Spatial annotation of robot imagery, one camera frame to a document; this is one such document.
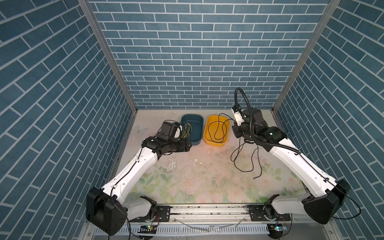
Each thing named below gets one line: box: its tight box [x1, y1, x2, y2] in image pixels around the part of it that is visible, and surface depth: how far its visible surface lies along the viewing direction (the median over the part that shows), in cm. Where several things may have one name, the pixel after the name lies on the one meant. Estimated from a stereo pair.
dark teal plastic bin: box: [180, 114, 204, 146], surface depth 110 cm
